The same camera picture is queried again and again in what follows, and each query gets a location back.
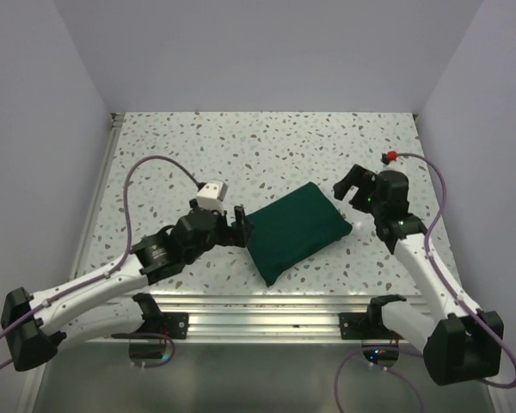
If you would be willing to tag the green surgical cloth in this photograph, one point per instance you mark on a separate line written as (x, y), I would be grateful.
(293, 228)

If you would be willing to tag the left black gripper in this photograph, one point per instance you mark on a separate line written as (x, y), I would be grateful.
(240, 232)

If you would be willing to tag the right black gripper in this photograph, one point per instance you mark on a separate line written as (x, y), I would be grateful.
(358, 176)

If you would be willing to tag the aluminium front rail frame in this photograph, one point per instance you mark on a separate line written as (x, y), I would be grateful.
(223, 319)

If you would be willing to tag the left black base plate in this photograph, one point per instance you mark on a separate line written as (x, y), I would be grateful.
(167, 322)

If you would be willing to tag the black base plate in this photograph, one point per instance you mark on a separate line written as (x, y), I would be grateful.
(368, 325)
(167, 322)

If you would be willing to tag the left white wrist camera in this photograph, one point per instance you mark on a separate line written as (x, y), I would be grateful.
(211, 194)

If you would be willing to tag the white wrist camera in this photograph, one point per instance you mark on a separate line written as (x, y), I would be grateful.
(390, 161)
(211, 194)

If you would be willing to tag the aluminium left side rail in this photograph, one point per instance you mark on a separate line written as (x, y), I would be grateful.
(101, 182)

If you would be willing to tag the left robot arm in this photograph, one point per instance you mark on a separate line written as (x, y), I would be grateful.
(28, 318)

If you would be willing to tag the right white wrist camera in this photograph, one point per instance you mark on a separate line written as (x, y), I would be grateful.
(390, 161)

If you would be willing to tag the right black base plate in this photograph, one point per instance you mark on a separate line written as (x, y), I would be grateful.
(368, 325)

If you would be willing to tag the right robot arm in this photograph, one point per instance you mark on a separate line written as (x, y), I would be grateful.
(458, 340)

